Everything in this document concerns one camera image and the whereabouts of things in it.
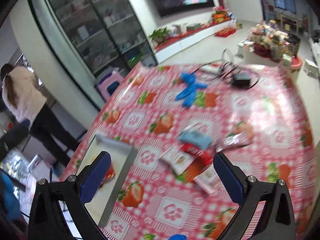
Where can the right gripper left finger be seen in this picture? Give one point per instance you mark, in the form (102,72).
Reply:
(46,220)

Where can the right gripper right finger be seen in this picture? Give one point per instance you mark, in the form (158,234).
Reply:
(277,219)

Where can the red gold candy packet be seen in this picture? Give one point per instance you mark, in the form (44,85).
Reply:
(110,174)

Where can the white nougat packet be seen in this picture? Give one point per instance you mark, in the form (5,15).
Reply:
(208,180)
(178,160)

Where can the pink snack packet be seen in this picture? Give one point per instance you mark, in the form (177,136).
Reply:
(233,141)

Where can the red snack packet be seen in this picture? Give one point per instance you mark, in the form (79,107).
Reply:
(205,155)

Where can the blue snack packet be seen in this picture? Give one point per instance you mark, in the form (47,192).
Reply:
(193,136)

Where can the blue gloved right hand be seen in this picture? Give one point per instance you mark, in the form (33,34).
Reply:
(178,237)

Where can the grey white tray box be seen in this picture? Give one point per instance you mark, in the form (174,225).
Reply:
(122,154)

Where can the pink plastic stool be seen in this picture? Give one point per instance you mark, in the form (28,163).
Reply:
(109,83)

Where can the pink strawberry tablecloth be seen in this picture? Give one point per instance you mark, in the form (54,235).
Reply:
(162,127)

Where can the person in beige sweater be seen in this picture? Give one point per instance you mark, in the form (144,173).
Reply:
(22,96)

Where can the blue rubber gloves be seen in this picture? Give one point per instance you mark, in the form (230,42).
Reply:
(188,95)

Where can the black power adapter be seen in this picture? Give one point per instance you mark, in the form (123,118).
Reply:
(241,80)

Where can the red white tv console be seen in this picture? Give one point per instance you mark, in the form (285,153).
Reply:
(190,38)

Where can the glass display cabinet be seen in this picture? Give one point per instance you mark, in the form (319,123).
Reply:
(91,38)

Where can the small white stool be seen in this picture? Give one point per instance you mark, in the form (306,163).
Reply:
(311,68)

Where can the green potted plant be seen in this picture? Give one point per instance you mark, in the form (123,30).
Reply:
(160,35)

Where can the white power strip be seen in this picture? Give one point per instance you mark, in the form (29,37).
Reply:
(211,69)

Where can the cluttered coffee table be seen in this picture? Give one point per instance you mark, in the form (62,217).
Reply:
(267,45)

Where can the white sofa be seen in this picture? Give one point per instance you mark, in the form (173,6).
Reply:
(314,41)

